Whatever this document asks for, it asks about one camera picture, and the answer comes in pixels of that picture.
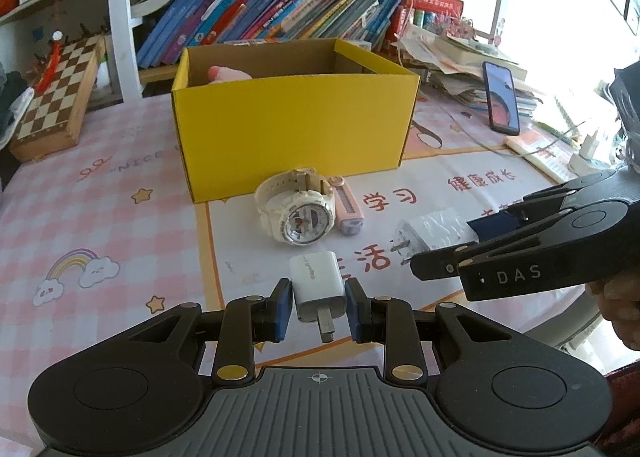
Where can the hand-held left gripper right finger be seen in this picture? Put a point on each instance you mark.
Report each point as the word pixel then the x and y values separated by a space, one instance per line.
pixel 352 309

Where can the wooden chessboard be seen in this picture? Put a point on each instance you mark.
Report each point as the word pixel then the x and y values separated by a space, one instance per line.
pixel 55 97

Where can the pink checkered tablecloth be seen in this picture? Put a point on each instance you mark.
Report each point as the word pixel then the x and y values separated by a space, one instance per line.
pixel 100 217

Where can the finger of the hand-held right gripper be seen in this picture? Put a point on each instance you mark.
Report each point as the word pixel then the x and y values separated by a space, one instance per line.
pixel 440 262
pixel 495 224

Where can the yellow cardboard box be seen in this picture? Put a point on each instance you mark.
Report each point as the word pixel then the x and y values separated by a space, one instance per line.
pixel 295 132

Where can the pink plush pig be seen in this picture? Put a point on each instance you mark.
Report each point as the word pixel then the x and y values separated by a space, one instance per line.
pixel 227 73

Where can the pile of clothes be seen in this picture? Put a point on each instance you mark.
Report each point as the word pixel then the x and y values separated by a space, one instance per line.
pixel 10 102

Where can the white orange booklet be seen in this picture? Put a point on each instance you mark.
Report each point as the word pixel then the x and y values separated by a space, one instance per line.
pixel 537 157

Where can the white power strip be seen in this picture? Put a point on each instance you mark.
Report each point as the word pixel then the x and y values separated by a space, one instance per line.
pixel 592 164

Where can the person's right hand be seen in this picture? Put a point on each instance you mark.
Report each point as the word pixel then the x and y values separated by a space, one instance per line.
pixel 620 309

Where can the white plug charger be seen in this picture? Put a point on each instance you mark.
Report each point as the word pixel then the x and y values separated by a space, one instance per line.
pixel 590 144

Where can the white wrist watch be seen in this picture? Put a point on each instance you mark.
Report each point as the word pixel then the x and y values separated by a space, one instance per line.
pixel 300 217

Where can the black smartphone on stand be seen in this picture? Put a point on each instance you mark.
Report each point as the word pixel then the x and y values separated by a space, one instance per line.
pixel 501 97

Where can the small pink utility knife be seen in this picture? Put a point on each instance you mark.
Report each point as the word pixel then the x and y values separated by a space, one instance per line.
pixel 346 207

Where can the red tassel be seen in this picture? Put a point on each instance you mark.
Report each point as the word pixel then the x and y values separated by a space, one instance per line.
pixel 50 62

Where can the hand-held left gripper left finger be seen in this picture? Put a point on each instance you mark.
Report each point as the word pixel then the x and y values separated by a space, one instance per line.
pixel 285 309

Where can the pink flower decoration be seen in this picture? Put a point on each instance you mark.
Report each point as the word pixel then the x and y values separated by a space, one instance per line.
pixel 455 28

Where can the white bookshelf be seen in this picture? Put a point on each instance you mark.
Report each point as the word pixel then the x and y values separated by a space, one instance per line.
pixel 120 12

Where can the crumpled grey plastic wrap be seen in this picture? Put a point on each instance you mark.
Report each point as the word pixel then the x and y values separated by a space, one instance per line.
pixel 627 117

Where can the small white charger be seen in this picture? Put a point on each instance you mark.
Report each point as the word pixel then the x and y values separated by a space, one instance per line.
pixel 317 282

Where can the row of leaning books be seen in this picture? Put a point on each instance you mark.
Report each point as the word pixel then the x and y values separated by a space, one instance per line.
pixel 270 12

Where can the stack of papers and books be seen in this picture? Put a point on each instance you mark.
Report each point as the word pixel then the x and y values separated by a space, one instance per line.
pixel 450 62

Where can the large white power adapter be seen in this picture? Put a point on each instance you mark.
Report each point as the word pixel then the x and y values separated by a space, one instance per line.
pixel 435 229

